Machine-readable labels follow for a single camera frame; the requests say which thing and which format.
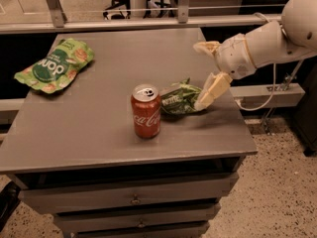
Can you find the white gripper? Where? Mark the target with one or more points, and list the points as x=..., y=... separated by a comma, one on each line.
x=234, y=58

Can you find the green jalapeno chip bag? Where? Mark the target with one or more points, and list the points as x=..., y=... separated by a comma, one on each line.
x=179, y=98

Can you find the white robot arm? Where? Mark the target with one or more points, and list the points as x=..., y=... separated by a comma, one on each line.
x=293, y=38

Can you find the red coke can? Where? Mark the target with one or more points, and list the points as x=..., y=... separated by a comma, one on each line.
x=145, y=101

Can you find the green snack bag white lettering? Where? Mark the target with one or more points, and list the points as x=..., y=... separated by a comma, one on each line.
x=59, y=68

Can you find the black office chair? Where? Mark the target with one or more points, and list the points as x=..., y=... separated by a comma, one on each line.
x=115, y=0

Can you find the grey drawer cabinet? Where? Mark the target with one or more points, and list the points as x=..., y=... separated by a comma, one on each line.
x=85, y=135

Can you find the grey metal railing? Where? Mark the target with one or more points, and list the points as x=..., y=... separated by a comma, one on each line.
x=44, y=16

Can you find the bottom grey drawer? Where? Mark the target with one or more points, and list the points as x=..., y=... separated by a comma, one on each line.
x=179, y=230

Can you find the grey drawer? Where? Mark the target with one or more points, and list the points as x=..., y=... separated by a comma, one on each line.
x=128, y=193
x=137, y=218
x=179, y=230

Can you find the middle grey drawer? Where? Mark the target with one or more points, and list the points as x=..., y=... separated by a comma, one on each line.
x=137, y=218

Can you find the top grey drawer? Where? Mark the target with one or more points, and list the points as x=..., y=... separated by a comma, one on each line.
x=128, y=193

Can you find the black object at floor left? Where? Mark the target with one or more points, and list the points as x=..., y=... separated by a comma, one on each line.
x=8, y=202

